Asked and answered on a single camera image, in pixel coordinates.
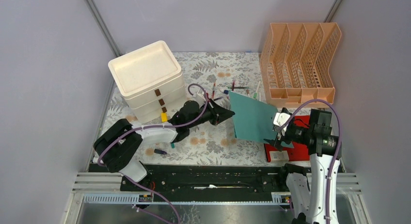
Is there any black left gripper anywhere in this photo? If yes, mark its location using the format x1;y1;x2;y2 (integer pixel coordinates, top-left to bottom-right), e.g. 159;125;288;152
188;97;235;129

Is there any red file folder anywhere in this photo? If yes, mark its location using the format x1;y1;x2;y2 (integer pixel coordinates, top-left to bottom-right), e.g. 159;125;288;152
264;115;312;163

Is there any teal file folder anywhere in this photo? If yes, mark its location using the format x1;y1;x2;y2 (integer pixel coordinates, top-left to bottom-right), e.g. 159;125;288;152
228;92;278;144

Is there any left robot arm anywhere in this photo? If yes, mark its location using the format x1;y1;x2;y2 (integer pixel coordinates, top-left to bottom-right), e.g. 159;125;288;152
93;100;235;191

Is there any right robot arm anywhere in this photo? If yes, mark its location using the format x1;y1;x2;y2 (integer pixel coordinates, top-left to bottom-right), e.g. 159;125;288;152
265;108;341;224

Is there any orange clear pen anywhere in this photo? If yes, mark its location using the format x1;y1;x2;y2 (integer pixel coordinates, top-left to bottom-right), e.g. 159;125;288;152
211;82;216;99

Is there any light green capped marker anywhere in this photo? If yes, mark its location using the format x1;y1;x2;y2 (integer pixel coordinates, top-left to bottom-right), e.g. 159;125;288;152
253;81;261;100

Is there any yellow block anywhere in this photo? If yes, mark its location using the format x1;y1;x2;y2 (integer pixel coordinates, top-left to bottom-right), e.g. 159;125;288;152
160;112;168;123

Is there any dark blue ink bottle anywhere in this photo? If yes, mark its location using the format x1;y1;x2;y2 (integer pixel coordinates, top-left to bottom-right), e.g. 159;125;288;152
154;149;167;155

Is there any cream drawer unit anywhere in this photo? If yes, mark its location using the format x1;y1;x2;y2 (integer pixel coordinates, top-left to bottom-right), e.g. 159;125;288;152
108;40;187;123

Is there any peach plastic file organizer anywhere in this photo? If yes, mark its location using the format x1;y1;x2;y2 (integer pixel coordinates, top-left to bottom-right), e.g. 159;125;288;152
259;23;342;108

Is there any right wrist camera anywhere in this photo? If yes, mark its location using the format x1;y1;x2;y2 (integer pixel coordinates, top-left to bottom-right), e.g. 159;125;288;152
273;112;291;132

